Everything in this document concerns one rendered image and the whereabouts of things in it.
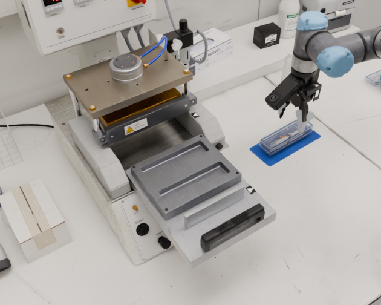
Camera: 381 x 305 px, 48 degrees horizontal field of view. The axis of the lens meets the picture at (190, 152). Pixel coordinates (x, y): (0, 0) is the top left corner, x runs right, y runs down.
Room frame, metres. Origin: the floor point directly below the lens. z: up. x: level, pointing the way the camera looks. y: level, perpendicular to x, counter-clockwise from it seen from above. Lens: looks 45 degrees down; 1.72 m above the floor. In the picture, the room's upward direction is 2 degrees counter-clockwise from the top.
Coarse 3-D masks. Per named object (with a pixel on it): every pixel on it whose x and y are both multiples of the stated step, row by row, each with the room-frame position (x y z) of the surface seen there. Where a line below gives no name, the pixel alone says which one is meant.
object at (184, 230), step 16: (128, 176) 0.69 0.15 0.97; (144, 192) 0.63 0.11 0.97; (224, 192) 0.62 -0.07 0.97; (240, 192) 0.60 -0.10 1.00; (256, 192) 0.62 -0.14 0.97; (192, 208) 0.58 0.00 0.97; (208, 208) 0.56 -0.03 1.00; (224, 208) 0.58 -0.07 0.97; (240, 208) 0.58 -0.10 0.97; (272, 208) 0.57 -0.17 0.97; (160, 224) 0.56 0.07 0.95; (176, 224) 0.54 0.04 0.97; (192, 224) 0.54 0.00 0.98; (208, 224) 0.54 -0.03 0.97; (256, 224) 0.54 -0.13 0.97; (176, 240) 0.50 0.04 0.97; (192, 240) 0.50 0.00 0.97; (224, 240) 0.50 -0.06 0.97; (240, 240) 0.51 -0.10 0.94; (192, 256) 0.46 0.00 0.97; (208, 256) 0.47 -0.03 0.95
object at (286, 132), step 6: (288, 126) 1.03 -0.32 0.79; (294, 126) 1.03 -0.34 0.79; (306, 126) 1.03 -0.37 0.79; (276, 132) 1.01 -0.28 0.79; (282, 132) 1.01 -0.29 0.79; (288, 132) 1.01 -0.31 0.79; (294, 132) 1.01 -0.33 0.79; (264, 138) 0.98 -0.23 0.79; (270, 138) 0.98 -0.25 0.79; (276, 138) 0.98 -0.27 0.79; (282, 138) 0.98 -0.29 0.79; (288, 138) 0.98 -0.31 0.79; (270, 144) 0.95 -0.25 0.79; (276, 144) 0.95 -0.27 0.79
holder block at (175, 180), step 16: (192, 144) 0.76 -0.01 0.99; (208, 144) 0.76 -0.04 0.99; (144, 160) 0.71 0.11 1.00; (160, 160) 0.72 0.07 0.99; (176, 160) 0.72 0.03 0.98; (192, 160) 0.70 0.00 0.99; (208, 160) 0.70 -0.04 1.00; (224, 160) 0.70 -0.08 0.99; (144, 176) 0.66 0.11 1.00; (160, 176) 0.66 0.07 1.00; (176, 176) 0.66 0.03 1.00; (192, 176) 0.66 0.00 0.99; (208, 176) 0.67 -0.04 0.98; (224, 176) 0.65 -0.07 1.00; (240, 176) 0.65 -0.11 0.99; (160, 192) 0.62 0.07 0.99; (176, 192) 0.62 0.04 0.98; (192, 192) 0.61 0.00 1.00; (208, 192) 0.61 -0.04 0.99; (160, 208) 0.57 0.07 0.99; (176, 208) 0.57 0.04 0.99
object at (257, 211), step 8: (256, 208) 0.54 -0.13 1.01; (264, 208) 0.55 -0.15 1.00; (240, 216) 0.53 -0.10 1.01; (248, 216) 0.53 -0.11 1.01; (256, 216) 0.53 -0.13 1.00; (224, 224) 0.51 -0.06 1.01; (232, 224) 0.51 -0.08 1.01; (240, 224) 0.51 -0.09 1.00; (208, 232) 0.49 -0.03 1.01; (216, 232) 0.49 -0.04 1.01; (224, 232) 0.49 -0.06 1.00; (200, 240) 0.48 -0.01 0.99; (208, 240) 0.47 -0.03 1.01; (216, 240) 0.48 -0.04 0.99; (208, 248) 0.47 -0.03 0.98
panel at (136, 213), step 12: (120, 204) 0.65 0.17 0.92; (132, 204) 0.66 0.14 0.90; (132, 216) 0.64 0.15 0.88; (144, 216) 0.65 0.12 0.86; (132, 228) 0.62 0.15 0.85; (156, 228) 0.64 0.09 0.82; (144, 240) 0.62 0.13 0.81; (156, 240) 0.63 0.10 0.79; (144, 252) 0.60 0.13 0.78; (156, 252) 0.61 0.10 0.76
